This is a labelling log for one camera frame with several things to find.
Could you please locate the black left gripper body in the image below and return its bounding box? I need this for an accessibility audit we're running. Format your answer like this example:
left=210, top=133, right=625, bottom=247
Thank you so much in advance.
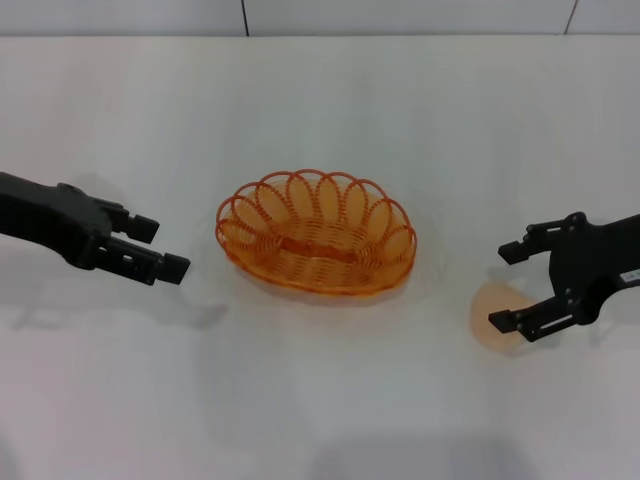
left=0, top=171, right=114, bottom=271

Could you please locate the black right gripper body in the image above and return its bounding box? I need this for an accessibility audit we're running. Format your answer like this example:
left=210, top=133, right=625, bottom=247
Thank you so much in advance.
left=547, top=211, right=640, bottom=327

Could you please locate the pale peach bread bun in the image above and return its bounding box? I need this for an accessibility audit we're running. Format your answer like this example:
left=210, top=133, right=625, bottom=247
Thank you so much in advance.
left=469, top=280, right=536, bottom=351

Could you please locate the orange plastic woven basket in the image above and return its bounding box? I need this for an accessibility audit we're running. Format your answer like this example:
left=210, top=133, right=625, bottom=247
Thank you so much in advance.
left=214, top=168, right=419, bottom=301

